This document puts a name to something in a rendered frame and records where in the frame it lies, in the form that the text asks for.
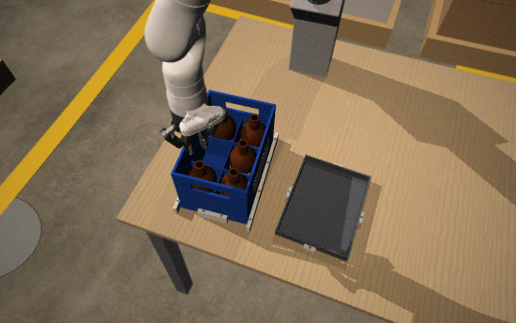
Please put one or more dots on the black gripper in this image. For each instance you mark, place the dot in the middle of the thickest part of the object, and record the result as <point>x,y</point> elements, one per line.
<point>169,135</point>

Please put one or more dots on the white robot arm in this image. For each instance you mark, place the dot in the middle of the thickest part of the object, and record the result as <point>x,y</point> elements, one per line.
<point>168,36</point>

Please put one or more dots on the dark blue crate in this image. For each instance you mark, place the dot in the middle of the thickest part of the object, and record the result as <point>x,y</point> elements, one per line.
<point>216,155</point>

